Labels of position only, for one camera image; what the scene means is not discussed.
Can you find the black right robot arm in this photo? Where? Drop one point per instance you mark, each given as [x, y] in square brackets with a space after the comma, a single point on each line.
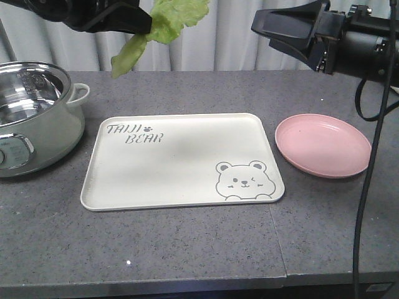
[353, 43]

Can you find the white bear serving tray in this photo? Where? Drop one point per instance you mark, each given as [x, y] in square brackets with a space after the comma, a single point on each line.
[141, 162]

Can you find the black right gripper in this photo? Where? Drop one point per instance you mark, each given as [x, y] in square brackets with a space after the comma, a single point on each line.
[314, 19]

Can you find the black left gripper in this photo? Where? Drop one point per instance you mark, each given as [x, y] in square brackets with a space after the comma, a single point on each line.
[119, 16]

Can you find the pink round plate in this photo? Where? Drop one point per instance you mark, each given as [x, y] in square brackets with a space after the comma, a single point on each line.
[323, 146]

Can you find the green electric cooking pot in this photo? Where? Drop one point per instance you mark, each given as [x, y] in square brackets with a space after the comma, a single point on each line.
[41, 116]

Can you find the green lettuce leaf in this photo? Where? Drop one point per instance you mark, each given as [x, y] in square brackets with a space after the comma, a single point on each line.
[169, 18]

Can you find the white pleated curtain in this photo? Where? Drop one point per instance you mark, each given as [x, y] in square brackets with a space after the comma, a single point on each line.
[222, 40]

